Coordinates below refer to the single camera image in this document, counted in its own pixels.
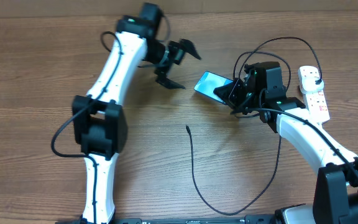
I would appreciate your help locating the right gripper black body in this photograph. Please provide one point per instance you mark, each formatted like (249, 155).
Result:
(250, 100)

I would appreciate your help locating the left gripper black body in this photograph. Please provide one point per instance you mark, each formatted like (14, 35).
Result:
(174, 56)

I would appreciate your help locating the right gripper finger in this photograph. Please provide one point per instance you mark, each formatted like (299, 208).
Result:
(236, 92)
(223, 93)

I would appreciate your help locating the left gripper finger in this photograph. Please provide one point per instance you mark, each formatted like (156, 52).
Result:
(189, 47)
(167, 83)

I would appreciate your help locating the blue Galaxy smartphone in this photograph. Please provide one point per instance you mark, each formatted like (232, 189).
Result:
(208, 82)

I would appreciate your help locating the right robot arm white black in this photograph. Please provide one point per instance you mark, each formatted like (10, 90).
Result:
(336, 192)

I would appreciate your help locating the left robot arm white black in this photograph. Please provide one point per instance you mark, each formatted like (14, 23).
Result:
(100, 126)

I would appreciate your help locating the white charger plug adapter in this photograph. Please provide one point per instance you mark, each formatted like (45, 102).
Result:
(309, 85)

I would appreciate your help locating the white power strip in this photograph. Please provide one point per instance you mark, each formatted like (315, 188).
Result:
(315, 102)

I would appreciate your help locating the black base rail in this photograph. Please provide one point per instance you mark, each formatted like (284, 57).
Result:
(268, 218)

